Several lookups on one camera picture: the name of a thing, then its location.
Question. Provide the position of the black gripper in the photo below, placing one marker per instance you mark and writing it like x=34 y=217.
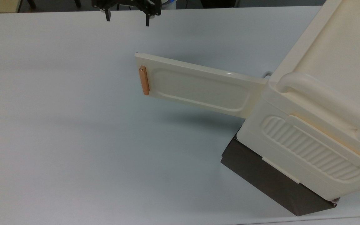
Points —
x=127 y=2

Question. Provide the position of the cream cabinet door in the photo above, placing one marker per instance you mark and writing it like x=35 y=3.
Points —
x=198 y=87

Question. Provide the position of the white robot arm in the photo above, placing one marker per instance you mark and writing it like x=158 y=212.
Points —
x=169 y=3

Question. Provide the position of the cream plastic cabinet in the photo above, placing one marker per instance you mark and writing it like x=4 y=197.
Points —
x=323 y=93

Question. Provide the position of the black chair leg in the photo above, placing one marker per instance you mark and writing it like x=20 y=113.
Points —
x=77 y=3
x=31 y=3

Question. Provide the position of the dark background object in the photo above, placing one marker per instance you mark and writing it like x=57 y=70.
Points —
x=219 y=3

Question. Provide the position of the dark brown base box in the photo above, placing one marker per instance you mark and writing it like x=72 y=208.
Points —
x=270 y=178

